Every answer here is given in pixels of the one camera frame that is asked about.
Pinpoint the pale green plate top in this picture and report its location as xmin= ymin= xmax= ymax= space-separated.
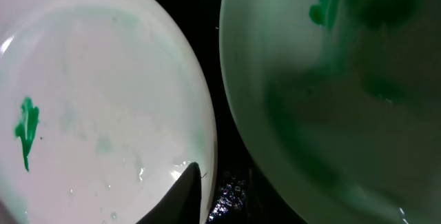
xmin=220 ymin=0 xmax=440 ymax=223

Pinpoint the round black tray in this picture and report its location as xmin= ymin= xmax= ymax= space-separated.
xmin=156 ymin=0 xmax=302 ymax=223

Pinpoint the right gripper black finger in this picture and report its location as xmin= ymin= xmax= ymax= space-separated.
xmin=136 ymin=162 xmax=201 ymax=224

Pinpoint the white plate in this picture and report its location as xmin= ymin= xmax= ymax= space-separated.
xmin=1 ymin=0 xmax=217 ymax=223

